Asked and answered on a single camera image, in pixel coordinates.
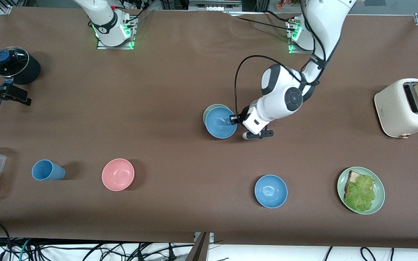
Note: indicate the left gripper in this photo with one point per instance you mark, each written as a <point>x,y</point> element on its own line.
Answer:
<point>242,115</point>

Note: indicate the blue bowl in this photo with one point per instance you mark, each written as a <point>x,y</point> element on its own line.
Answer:
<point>220,125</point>
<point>270,191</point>

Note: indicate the light green bowl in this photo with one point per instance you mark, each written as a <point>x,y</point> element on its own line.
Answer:
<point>209,110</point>

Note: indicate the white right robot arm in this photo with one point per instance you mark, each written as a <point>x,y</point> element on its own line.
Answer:
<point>103,21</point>

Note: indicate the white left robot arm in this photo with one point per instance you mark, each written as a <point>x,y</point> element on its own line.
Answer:
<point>281,98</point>

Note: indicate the pink bowl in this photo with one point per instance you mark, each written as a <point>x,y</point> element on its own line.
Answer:
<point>118,174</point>

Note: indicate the glass lid with blue knob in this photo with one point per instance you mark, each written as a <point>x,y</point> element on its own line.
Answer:
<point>13,67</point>

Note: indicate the black pot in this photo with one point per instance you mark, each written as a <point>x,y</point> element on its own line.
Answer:
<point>30,72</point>

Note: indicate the blue cup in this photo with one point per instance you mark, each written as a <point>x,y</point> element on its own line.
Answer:
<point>47,170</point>

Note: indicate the orange red object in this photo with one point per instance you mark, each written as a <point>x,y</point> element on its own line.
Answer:
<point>289,3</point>

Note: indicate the toast slice with dark crust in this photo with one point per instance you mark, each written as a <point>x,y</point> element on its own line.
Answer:
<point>354,177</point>

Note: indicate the green lettuce leaf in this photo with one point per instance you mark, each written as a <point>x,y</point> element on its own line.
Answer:
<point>361,194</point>

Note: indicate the cream white toaster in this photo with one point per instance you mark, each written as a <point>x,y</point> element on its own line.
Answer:
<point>394,108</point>

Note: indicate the light green plate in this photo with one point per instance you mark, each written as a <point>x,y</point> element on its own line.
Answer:
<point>377,203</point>

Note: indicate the grey metal equipment rail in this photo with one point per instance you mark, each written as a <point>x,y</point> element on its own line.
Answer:
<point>214,4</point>

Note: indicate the aluminium profile post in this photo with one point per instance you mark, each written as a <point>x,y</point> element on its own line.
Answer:
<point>200,250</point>

